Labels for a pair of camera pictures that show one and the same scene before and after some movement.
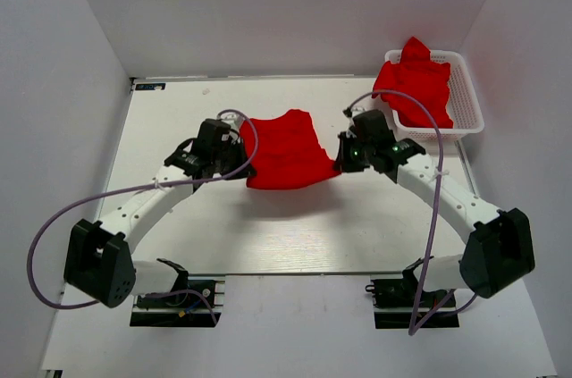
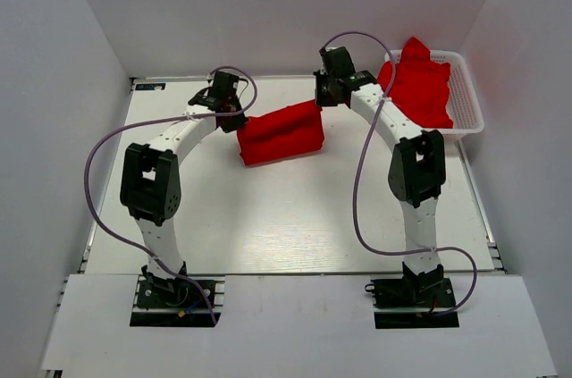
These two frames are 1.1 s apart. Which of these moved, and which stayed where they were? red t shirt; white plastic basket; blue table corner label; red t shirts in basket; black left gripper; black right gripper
Moved: red t shirt; black left gripper; black right gripper
Stayed: red t shirts in basket; blue table corner label; white plastic basket
